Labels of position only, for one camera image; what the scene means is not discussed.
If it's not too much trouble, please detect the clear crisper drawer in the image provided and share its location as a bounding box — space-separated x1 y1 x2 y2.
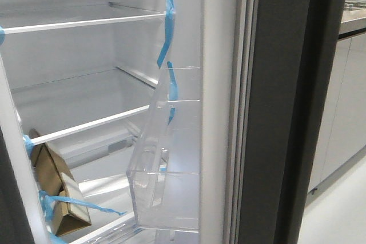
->
71 213 156 243

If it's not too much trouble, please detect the glass fridge shelf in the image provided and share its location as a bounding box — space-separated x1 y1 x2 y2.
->
1 2 165 35
11 69 154 145

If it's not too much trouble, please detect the upper left blue tape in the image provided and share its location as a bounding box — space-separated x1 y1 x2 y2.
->
0 26 5 46

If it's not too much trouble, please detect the left grey fridge door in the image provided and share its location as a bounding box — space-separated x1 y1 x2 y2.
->
1 136 34 244

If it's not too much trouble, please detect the upper glass fridge shelf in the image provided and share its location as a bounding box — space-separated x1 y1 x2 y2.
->
1 2 165 35

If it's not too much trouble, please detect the upper right blue tape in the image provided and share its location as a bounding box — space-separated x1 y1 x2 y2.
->
157 0 176 69

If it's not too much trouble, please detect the middle glass fridge shelf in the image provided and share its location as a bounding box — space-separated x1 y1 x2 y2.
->
11 69 154 145

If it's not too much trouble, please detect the dark grey fridge door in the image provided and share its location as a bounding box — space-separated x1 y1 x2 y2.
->
198 0 351 244

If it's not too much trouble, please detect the grey kitchen counter cabinet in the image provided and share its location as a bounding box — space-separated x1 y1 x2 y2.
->
306 0 365 205

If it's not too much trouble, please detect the middle left blue tape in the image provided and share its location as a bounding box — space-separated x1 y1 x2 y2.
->
22 134 34 156

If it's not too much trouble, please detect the blue tape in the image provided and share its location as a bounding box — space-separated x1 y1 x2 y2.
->
38 189 127 229
157 0 176 69
0 26 5 46
167 61 178 124
22 134 34 156

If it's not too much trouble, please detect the lower right blue tape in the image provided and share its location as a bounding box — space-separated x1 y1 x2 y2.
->
167 61 178 124

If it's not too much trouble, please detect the clear plastic door bin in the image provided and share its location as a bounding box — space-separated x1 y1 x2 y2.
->
126 67 201 232

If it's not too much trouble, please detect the lower left blue tape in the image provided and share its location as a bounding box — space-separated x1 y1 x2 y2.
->
38 189 127 229

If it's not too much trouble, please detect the brown cardboard box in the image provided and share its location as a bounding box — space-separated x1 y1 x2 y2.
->
31 143 92 237

